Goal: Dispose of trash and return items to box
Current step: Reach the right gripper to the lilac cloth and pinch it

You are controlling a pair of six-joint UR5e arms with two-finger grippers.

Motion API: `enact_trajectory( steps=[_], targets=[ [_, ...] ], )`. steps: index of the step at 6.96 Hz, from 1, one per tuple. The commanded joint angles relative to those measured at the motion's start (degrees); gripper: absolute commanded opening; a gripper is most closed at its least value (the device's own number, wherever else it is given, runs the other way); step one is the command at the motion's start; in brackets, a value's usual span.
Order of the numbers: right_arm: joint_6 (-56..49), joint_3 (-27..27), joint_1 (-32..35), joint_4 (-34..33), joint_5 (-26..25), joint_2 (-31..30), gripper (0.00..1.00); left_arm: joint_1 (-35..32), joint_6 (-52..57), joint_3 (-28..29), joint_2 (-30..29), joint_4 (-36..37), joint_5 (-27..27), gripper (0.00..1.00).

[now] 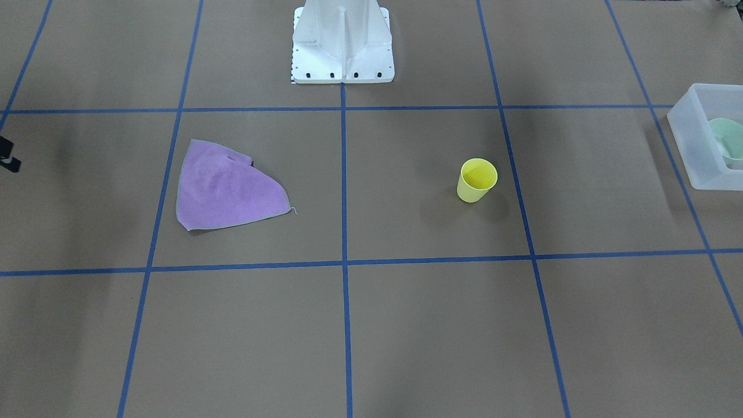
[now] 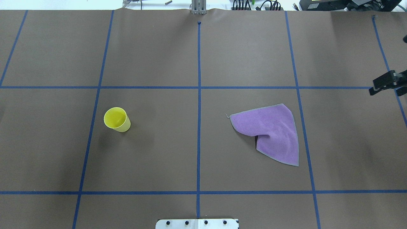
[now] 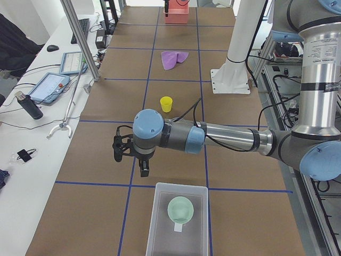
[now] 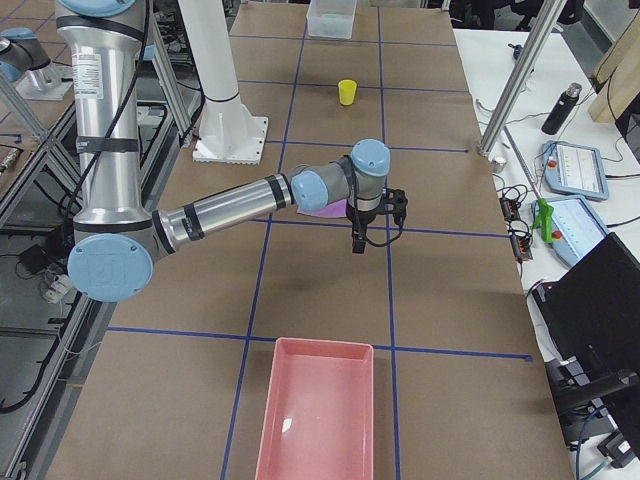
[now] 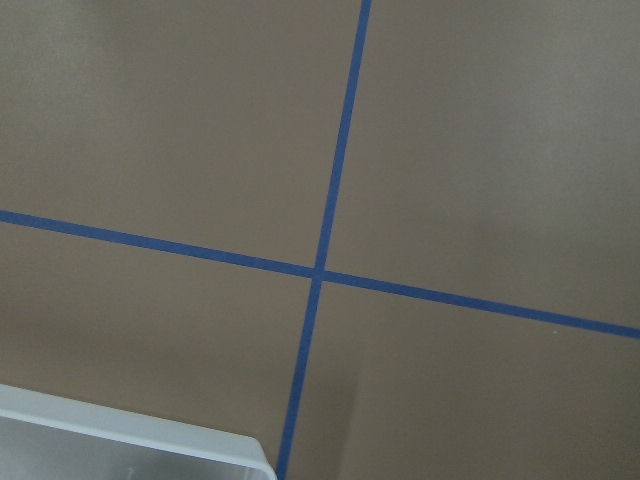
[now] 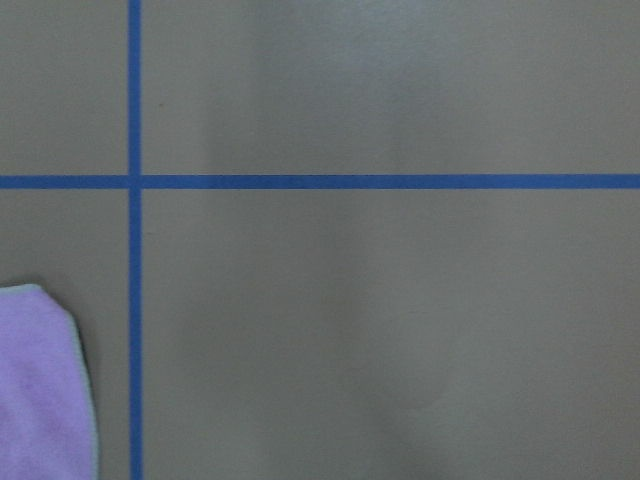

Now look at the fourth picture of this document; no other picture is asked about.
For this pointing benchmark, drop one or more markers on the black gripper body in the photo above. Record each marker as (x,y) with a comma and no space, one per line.
(361,220)

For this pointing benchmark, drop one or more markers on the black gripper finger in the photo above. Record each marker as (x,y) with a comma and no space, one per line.
(358,241)

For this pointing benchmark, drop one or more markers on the purple microfibre cloth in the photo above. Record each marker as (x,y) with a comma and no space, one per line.
(333,210)

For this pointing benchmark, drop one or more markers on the yellow plastic cup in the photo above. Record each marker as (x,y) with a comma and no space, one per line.
(347,90)

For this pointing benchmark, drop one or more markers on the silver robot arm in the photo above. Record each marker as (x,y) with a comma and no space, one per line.
(118,241)

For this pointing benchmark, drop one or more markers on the pink plastic tray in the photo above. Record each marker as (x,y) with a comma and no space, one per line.
(319,414)

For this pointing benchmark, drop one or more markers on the clear plastic bin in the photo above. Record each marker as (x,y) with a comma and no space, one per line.
(331,18)

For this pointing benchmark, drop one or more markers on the blue tape line lengthwise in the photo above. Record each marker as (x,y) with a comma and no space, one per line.
(390,281)

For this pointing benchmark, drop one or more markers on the lower teach pendant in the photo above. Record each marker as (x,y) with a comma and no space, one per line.
(576,228)

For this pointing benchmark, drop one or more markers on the teach pendant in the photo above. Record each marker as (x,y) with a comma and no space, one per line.
(574,169)
(576,228)

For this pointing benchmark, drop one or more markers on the upper teach pendant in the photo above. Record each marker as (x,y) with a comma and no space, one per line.
(574,169)

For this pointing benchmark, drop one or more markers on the black water bottle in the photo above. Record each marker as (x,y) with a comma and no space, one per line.
(562,108)

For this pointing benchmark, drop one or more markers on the black monitor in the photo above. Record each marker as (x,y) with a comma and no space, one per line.
(592,315)

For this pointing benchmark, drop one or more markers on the blue tape line crosswise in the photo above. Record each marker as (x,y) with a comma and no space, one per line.
(382,347)

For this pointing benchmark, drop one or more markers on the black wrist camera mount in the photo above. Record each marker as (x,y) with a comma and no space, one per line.
(394,202)

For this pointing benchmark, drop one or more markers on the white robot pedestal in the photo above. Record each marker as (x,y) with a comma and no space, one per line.
(228,132)

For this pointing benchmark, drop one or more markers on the aluminium frame post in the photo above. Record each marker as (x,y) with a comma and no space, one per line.
(546,19)

